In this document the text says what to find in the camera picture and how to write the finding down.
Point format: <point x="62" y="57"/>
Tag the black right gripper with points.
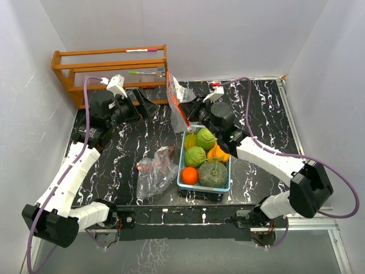
<point x="190" y="109"/>

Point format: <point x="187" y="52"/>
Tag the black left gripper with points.
<point x="146" y="108"/>

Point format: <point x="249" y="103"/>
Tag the clear orange-zip bag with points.
<point x="177" y="94"/>
<point x="156" y="174"/>

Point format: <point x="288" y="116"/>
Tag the orange yellow bell pepper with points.
<point x="218" y="154"/>

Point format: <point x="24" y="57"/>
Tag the orange fruit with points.
<point x="189" y="176"/>

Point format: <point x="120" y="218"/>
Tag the netted green melon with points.
<point x="213" y="174"/>

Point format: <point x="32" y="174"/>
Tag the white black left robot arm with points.
<point x="52" y="217"/>

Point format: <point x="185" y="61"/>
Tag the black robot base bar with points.
<point x="141" y="222"/>

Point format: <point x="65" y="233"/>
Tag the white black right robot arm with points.
<point x="309" y="185"/>

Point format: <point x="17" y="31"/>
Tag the crumpled clear orange-zip bag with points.
<point x="156" y="174"/>

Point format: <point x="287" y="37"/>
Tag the light blue plastic basket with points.
<point x="198" y="187"/>

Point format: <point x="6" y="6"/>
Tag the green capped marker pen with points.
<point x="142" y="73"/>

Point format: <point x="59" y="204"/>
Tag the yellow starfruit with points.
<point x="190" y="141"/>

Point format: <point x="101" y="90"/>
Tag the wooden shelf rack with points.
<point x="72" y="68"/>

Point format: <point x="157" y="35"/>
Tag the green cabbage upper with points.
<point x="205" y="139"/>

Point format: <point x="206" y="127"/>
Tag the green cabbage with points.
<point x="194" y="157"/>
<point x="205" y="139"/>

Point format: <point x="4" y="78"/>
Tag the grey binder clip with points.
<point x="161" y="71"/>

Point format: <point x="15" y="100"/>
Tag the green cabbage lower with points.
<point x="194" y="157"/>

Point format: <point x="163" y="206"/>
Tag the pink white marker pen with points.
<point x="141" y="50"/>

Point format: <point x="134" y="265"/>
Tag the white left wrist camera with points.
<point x="115" y="85"/>

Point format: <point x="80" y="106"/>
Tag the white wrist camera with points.
<point x="115" y="85"/>
<point x="216" y="91"/>

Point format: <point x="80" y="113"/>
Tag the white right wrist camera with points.
<point x="216" y="91"/>

